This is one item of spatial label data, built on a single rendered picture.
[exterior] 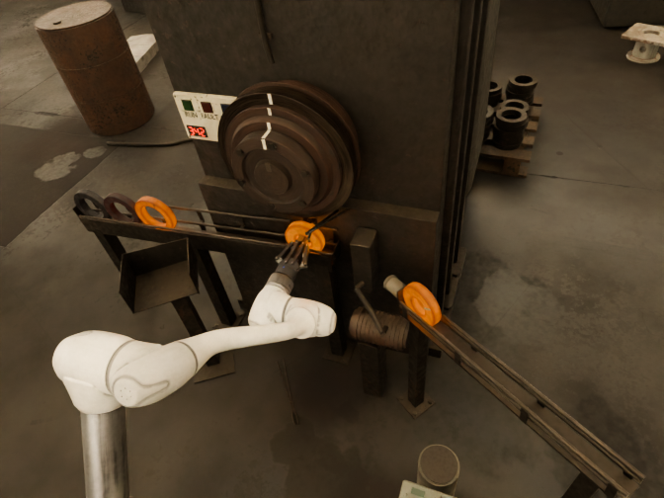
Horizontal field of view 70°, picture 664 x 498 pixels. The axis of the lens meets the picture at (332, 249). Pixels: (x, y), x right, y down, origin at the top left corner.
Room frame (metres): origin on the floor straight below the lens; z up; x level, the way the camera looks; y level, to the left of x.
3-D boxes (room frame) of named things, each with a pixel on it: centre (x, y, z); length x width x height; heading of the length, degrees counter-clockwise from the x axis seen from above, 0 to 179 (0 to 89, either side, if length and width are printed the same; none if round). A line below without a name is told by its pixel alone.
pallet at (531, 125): (2.96, -0.97, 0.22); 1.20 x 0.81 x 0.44; 61
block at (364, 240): (1.20, -0.12, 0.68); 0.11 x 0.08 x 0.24; 153
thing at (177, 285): (1.31, 0.68, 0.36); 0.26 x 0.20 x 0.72; 98
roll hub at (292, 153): (1.21, 0.14, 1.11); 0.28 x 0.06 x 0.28; 63
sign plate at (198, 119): (1.55, 0.35, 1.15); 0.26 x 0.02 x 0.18; 63
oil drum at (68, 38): (3.96, 1.66, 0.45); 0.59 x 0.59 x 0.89
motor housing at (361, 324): (1.03, -0.14, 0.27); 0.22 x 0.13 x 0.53; 63
